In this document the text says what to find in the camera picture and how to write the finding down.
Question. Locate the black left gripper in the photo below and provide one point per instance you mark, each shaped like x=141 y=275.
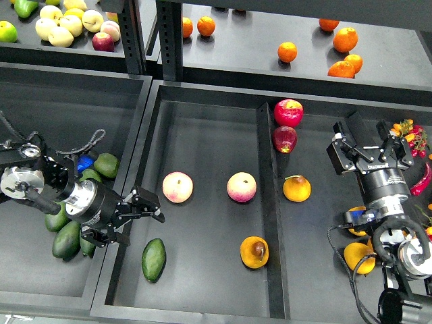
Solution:
x=92 y=204

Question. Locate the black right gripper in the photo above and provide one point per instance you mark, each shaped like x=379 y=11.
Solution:
x=377 y=180

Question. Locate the green avocado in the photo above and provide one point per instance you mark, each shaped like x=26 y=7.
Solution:
x=107 y=165
x=67 y=241
x=87 y=248
x=153 y=259
x=54 y=223
x=90 y=174

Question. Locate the yellow pear with brown stem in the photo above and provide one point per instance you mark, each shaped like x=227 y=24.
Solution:
x=254 y=252

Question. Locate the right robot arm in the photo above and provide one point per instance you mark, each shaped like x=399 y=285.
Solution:
x=400 y=245

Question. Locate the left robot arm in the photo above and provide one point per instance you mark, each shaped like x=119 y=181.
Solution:
x=48 y=180

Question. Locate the green avocado top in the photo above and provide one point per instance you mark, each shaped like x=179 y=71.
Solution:
x=107 y=165

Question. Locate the yellow pear upper right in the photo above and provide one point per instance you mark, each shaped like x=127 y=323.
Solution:
x=358 y=222

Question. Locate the yellow pear near divider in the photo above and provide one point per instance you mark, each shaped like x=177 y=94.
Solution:
x=296 y=188

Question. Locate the yellow pear lower right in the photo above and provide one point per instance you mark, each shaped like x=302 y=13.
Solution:
x=354 y=252

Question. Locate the pale yellow pear front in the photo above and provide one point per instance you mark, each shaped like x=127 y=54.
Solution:
x=60 y=37

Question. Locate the pale yellow pear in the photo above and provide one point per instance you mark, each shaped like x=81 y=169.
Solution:
x=43 y=28
x=73 y=24
x=60 y=37

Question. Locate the pale yellow pear middle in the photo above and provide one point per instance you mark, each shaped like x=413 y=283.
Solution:
x=73 y=24

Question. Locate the pale yellow pear left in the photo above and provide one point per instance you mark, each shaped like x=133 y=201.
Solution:
x=43 y=28

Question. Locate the cherry tomato bunch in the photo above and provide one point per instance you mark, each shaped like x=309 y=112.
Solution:
x=414 y=134

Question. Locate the pink apple left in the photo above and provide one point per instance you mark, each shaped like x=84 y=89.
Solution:
x=177 y=187

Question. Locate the pink apple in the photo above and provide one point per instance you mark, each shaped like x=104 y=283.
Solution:
x=241 y=187
x=177 y=187

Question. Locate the red chili pepper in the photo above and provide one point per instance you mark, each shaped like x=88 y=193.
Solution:
x=422 y=184

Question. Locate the orange front right shelf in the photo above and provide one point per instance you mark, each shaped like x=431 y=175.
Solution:
x=342 y=69

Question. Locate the orange shelf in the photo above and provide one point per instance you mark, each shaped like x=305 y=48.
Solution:
x=187 y=27
x=342 y=69
x=327 y=25
x=206 y=26

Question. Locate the orange behind front orange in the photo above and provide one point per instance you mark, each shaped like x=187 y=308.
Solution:
x=356 y=61

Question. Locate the bright red apple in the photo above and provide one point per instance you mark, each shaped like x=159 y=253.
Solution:
x=288 y=112

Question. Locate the large orange on shelf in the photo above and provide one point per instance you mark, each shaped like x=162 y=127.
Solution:
x=345 y=40

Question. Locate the pink apple right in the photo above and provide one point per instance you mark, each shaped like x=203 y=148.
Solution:
x=241 y=187

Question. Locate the black middle tray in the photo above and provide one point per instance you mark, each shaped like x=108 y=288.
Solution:
x=211 y=133

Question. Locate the black tray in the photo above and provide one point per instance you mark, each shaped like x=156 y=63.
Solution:
x=211 y=133
x=66 y=106

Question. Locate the black left tray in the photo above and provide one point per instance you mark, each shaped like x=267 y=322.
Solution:
x=66 y=106

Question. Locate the orange on shelf centre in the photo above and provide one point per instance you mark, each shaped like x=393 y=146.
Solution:
x=287 y=52

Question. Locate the orange top right shelf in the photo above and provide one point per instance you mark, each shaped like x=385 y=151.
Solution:
x=327 y=25

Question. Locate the dark red apple on shelf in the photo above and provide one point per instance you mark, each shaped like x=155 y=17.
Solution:
x=102 y=41

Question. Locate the pink peach on shelf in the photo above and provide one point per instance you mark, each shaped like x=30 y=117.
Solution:
x=112 y=28

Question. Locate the pale yellow apple right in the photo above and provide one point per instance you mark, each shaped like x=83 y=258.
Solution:
x=92 y=20

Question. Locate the orange shelf leftmost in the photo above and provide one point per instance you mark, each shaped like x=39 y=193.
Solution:
x=187 y=27

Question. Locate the green apple on shelf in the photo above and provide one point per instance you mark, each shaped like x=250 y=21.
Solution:
x=8 y=32

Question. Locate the black shelf post left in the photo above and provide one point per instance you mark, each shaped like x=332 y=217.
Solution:
x=131 y=38

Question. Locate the black shelf post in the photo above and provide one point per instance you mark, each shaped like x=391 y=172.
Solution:
x=131 y=38
x=169 y=22

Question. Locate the black shelf post right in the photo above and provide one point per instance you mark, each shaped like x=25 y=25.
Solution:
x=169 y=22

